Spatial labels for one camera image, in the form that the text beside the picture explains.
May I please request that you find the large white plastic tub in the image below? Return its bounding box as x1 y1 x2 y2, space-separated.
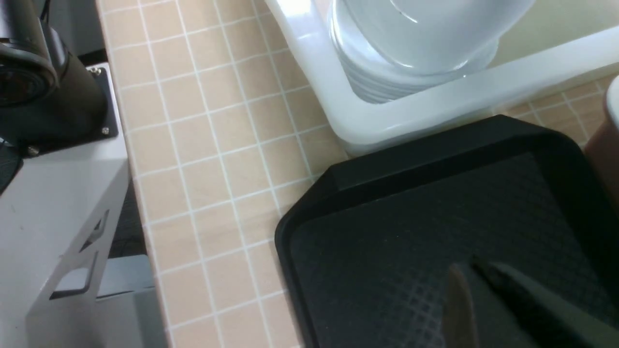
266 0 619 156

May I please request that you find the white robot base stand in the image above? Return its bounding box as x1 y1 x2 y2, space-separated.
0 62 168 348

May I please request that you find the top white dish in stack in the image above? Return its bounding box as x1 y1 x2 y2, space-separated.
333 0 533 74

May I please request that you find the black robot base joint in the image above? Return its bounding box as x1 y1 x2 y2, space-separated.
0 0 118 191

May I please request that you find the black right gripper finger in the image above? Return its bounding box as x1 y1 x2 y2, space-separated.
444 256 619 348

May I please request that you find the black serving tray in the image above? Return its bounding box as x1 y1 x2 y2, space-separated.
275 115 618 348

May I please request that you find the lower white dishes stack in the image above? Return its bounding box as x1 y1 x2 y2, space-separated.
333 39 499 104

